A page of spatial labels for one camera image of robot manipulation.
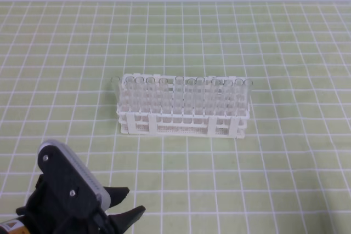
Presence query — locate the white test tube rack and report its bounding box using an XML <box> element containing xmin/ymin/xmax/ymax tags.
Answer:
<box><xmin>116</xmin><ymin>73</ymin><xmax>250</xmax><ymax>139</ymax></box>

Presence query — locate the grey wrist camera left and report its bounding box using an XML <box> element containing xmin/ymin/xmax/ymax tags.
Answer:
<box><xmin>38</xmin><ymin>139</ymin><xmax>111</xmax><ymax>218</ymax></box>

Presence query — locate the clear test tube in rack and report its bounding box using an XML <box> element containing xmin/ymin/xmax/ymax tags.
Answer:
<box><xmin>146</xmin><ymin>77</ymin><xmax>156</xmax><ymax>113</ymax></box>
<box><xmin>223</xmin><ymin>79</ymin><xmax>234</xmax><ymax>116</ymax></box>
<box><xmin>126</xmin><ymin>76</ymin><xmax>134</xmax><ymax>111</ymax></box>
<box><xmin>159</xmin><ymin>78</ymin><xmax>169</xmax><ymax>113</ymax></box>
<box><xmin>186</xmin><ymin>78</ymin><xmax>196</xmax><ymax>115</ymax></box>
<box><xmin>135</xmin><ymin>76</ymin><xmax>144</xmax><ymax>111</ymax></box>
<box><xmin>234</xmin><ymin>78</ymin><xmax>244</xmax><ymax>116</ymax></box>

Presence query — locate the green checkered tablecloth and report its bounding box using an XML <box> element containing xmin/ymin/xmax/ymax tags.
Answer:
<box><xmin>1</xmin><ymin>2</ymin><xmax>350</xmax><ymax>233</ymax></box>

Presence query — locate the clear glass test tube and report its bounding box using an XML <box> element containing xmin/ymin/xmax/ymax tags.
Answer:
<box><xmin>244</xmin><ymin>78</ymin><xmax>253</xmax><ymax>112</ymax></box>

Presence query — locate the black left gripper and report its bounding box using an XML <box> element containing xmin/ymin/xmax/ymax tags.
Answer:
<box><xmin>15</xmin><ymin>173</ymin><xmax>146</xmax><ymax>234</ymax></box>

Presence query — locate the leaning clear test tube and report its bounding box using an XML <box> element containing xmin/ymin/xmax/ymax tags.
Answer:
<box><xmin>110</xmin><ymin>76</ymin><xmax>121</xmax><ymax>105</ymax></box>

